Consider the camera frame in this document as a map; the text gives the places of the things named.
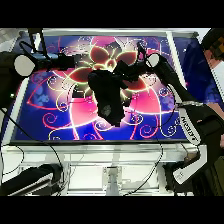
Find silver frame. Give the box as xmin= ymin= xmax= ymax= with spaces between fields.
xmin=0 ymin=142 xmax=201 ymax=197

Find person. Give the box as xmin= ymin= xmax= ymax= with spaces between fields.
xmin=200 ymin=28 xmax=224 ymax=113

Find black cable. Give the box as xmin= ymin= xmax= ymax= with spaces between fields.
xmin=0 ymin=108 xmax=66 ymax=188
xmin=123 ymin=141 xmax=165 ymax=196

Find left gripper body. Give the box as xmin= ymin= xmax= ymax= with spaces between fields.
xmin=58 ymin=53 xmax=83 ymax=72

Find dark blue jeans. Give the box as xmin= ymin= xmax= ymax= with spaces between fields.
xmin=87 ymin=68 xmax=131 ymax=128

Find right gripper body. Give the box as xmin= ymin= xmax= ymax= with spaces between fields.
xmin=114 ymin=59 xmax=149 ymax=83

